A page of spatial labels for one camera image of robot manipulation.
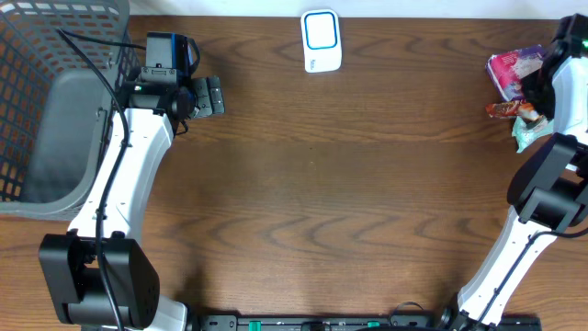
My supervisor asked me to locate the dark red snack packet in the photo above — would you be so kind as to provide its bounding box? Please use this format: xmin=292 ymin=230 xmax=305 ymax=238
xmin=485 ymin=100 xmax=527 ymax=119

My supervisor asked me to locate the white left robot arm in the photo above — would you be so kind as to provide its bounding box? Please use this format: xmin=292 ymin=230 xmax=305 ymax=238
xmin=39 ymin=67 xmax=225 ymax=330

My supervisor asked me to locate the dark grey plastic basket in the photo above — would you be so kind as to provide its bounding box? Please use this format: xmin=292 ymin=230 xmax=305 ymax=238
xmin=1 ymin=0 xmax=139 ymax=221

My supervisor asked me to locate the red purple snack package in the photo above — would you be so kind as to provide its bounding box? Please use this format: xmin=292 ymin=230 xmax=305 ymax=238
xmin=486 ymin=44 xmax=545 ymax=102

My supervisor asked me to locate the black left camera cable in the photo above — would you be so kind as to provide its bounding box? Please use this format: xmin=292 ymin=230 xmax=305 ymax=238
xmin=54 ymin=28 xmax=148 ymax=331

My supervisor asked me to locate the orange tissue pack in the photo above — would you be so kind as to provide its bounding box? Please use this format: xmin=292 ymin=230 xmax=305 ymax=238
xmin=517 ymin=103 xmax=541 ymax=122

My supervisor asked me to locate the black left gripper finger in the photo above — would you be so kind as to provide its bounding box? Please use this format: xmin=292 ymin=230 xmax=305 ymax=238
xmin=207 ymin=76 xmax=225 ymax=115
xmin=190 ymin=78 xmax=212 ymax=118

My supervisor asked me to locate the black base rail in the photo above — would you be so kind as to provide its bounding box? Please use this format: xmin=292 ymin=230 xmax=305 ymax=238
xmin=193 ymin=312 xmax=542 ymax=331

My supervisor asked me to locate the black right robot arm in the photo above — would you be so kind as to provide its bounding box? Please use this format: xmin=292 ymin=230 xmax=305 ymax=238
xmin=439 ymin=37 xmax=587 ymax=330

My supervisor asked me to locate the teal snack packet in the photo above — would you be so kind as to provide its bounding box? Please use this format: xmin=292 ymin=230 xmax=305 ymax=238
xmin=511 ymin=117 xmax=553 ymax=154

